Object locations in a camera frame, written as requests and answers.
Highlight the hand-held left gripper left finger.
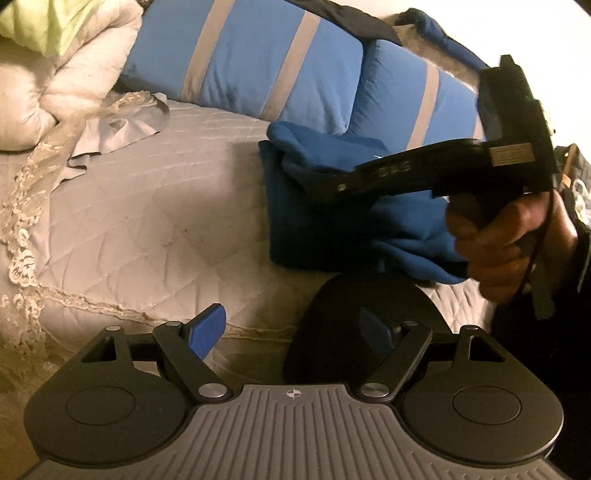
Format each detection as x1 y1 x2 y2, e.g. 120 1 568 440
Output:
78 303 234 402

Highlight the grey quilted bedspread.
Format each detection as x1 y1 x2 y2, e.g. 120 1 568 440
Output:
37 98 494 346

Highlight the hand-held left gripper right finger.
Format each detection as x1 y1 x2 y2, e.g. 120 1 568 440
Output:
355 308 504 402

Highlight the light green blanket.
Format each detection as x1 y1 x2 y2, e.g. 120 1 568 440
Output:
0 0 112 57

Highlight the black garment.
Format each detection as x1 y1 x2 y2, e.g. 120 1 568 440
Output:
316 0 403 46

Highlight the beige lace-trimmed bed cover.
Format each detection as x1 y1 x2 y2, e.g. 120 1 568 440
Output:
0 90 298 462

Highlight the blue fleece garment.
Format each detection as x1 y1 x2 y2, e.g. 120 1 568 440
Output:
259 121 485 285

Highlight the white rumpled comforter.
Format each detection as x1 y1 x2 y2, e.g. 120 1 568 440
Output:
41 0 145 126

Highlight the person's right hand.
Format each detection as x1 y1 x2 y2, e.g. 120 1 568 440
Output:
445 189 581 306

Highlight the person's right forearm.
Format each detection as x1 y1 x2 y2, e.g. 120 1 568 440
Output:
489 215 591 462

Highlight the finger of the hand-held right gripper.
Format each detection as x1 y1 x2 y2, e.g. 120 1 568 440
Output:
307 167 376 206

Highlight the blue pillow with grey stripes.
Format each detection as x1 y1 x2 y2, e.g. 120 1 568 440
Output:
121 0 366 136
348 39 486 155

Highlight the black round cloth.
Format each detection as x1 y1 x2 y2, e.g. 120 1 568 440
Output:
283 274 447 394

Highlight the dark blue cloth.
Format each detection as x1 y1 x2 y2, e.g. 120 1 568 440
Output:
396 8 491 71

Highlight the grey fleece blanket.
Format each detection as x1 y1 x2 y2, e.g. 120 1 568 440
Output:
392 21 484 94

